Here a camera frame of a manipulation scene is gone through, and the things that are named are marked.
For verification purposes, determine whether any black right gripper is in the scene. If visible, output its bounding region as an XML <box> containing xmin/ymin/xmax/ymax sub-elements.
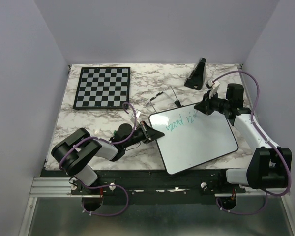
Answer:
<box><xmin>194</xmin><ymin>90</ymin><xmax>230</xmax><ymax>116</ymax></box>

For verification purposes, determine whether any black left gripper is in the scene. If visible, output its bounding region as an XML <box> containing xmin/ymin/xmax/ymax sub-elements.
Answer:
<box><xmin>123</xmin><ymin>121</ymin><xmax>164</xmax><ymax>148</ymax></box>

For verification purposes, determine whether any white whiteboard black frame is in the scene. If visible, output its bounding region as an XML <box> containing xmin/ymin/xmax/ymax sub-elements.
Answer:
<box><xmin>148</xmin><ymin>104</ymin><xmax>238</xmax><ymax>175</ymax></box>

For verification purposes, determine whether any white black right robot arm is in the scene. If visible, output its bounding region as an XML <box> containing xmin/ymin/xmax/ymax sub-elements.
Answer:
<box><xmin>194</xmin><ymin>83</ymin><xmax>292</xmax><ymax>193</ymax></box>

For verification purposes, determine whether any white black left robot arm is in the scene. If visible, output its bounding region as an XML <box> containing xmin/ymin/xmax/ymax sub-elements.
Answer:
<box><xmin>51</xmin><ymin>121</ymin><xmax>165</xmax><ymax>194</ymax></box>

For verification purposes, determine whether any black wedge eraser block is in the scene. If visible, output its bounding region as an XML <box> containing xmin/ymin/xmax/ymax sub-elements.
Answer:
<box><xmin>184</xmin><ymin>58</ymin><xmax>207</xmax><ymax>90</ymax></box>

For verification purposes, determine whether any black white chessboard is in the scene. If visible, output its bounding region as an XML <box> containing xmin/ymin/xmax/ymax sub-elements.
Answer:
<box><xmin>73</xmin><ymin>67</ymin><xmax>131</xmax><ymax>110</ymax></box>

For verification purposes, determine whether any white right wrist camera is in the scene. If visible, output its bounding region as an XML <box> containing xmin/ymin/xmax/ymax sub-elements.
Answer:
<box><xmin>206</xmin><ymin>81</ymin><xmax>220</xmax><ymax>99</ymax></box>

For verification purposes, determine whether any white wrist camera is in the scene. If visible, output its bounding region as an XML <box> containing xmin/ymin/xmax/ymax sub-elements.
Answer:
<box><xmin>128</xmin><ymin>110</ymin><xmax>141</xmax><ymax>124</ymax></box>
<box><xmin>206</xmin><ymin>81</ymin><xmax>220</xmax><ymax>99</ymax></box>

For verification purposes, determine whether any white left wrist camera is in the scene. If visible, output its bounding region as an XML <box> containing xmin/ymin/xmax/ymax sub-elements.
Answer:
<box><xmin>128</xmin><ymin>110</ymin><xmax>141</xmax><ymax>124</ymax></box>

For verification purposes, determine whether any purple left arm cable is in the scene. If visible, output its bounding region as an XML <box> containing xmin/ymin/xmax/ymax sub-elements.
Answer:
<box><xmin>58</xmin><ymin>102</ymin><xmax>137</xmax><ymax>217</ymax></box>

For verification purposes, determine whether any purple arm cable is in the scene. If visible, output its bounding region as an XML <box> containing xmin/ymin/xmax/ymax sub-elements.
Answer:
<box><xmin>211</xmin><ymin>71</ymin><xmax>292</xmax><ymax>214</ymax></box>
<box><xmin>58</xmin><ymin>102</ymin><xmax>137</xmax><ymax>217</ymax></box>

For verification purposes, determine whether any black wire whiteboard stand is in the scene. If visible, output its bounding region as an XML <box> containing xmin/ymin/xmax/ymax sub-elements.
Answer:
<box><xmin>144</xmin><ymin>86</ymin><xmax>183</xmax><ymax>114</ymax></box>

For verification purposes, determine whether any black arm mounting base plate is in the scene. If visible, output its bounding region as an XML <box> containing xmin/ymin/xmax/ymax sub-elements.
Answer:
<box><xmin>40</xmin><ymin>168</ymin><xmax>261</xmax><ymax>205</ymax></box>

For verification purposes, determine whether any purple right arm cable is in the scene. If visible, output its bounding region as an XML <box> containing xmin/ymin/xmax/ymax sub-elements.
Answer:
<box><xmin>211</xmin><ymin>71</ymin><xmax>292</xmax><ymax>214</ymax></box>

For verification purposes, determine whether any aluminium rail frame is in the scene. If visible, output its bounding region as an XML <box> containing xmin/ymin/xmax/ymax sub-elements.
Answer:
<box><xmin>19</xmin><ymin>64</ymin><xmax>293</xmax><ymax>236</ymax></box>

